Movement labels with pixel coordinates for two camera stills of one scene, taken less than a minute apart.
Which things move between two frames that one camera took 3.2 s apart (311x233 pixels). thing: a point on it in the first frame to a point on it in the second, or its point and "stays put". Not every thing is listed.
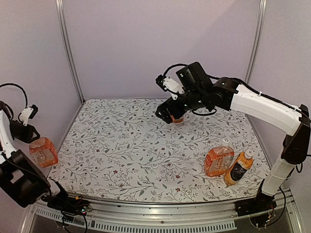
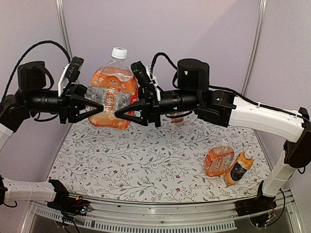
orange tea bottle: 43,150 to 113,86
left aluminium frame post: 61,15 stays put
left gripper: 26,137 to 69,105
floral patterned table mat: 121,150 stays put
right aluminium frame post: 257,40 stays put
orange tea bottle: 217,159 stays put
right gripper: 165,117 to 148,108
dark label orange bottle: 238,168 stays put
